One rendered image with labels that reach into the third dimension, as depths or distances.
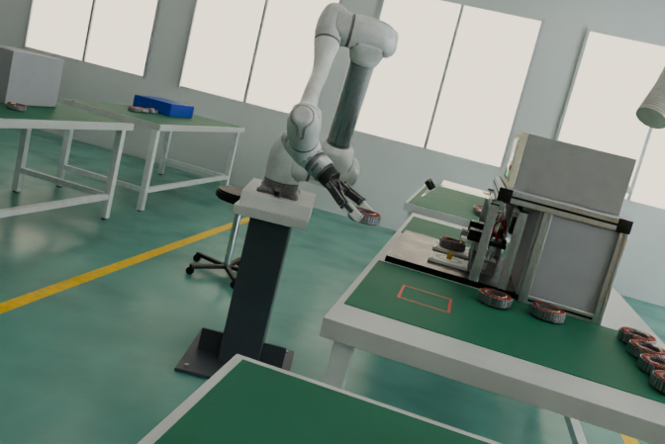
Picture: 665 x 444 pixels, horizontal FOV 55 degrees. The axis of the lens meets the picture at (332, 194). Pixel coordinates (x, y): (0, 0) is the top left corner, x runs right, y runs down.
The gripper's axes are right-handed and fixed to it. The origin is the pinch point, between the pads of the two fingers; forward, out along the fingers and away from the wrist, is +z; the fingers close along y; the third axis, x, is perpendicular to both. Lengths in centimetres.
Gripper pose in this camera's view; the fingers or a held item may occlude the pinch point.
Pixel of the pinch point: (363, 214)
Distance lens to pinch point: 214.9
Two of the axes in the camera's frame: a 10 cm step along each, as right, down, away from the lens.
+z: 6.4, 7.1, -3.0
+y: -4.4, 0.2, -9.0
